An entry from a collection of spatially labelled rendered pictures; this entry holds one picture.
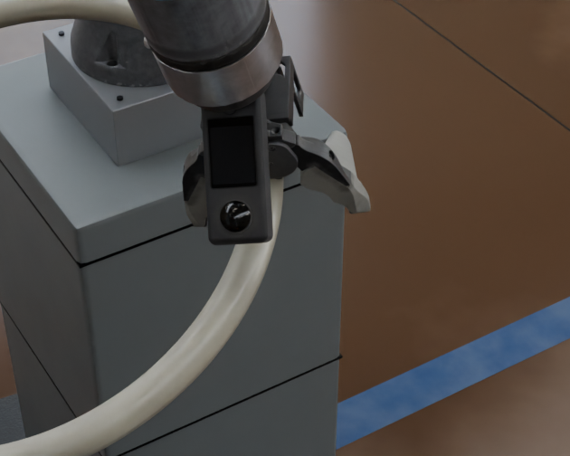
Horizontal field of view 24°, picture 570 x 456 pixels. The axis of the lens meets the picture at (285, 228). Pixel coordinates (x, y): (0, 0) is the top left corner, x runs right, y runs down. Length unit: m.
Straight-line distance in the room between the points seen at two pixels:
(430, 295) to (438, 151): 0.52
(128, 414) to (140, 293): 0.74
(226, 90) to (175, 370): 0.22
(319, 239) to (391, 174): 1.27
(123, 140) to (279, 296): 0.35
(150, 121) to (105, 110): 0.06
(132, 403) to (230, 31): 0.29
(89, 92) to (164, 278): 0.26
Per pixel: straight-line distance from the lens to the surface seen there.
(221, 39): 0.89
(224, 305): 1.01
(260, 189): 0.98
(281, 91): 1.03
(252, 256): 1.03
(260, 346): 1.91
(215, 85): 0.93
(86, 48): 1.71
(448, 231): 2.95
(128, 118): 1.67
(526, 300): 2.80
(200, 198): 1.09
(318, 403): 2.08
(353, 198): 1.08
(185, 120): 1.72
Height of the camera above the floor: 1.86
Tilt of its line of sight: 39 degrees down
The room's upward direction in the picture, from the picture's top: straight up
